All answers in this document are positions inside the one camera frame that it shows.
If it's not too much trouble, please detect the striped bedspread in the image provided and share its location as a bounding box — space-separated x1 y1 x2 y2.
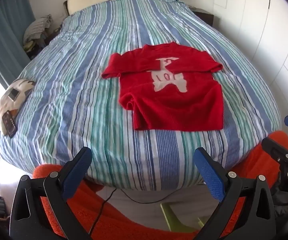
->
0 0 283 188

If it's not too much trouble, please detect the patterned pillow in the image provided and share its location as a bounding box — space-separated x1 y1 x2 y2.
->
0 78 37 135

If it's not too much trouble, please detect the pile of clothes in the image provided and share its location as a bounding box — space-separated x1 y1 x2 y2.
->
23 14 53 55

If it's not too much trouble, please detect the black smartphone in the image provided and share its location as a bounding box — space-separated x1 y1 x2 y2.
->
2 110 18 138

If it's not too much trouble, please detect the blue curtain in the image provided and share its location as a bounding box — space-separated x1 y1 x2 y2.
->
0 0 36 90

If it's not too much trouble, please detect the orange rug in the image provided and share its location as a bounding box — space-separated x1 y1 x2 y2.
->
32 131 288 240

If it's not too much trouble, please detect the dark nightstand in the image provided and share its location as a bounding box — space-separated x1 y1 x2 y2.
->
191 7 214 27

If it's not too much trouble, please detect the white wardrobe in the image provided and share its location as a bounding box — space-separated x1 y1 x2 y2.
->
214 0 288 120

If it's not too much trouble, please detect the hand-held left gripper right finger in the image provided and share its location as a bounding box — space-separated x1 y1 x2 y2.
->
193 147 276 240

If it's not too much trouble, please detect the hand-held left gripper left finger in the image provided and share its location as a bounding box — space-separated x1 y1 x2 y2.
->
9 146 93 240

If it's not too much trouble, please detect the red sweater with white animal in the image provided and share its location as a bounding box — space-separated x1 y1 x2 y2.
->
101 43 224 131

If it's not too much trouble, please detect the black cable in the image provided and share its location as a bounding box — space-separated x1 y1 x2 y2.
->
88 187 182 240

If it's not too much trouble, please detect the light green plastic stool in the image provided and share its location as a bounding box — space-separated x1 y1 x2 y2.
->
160 201 204 233

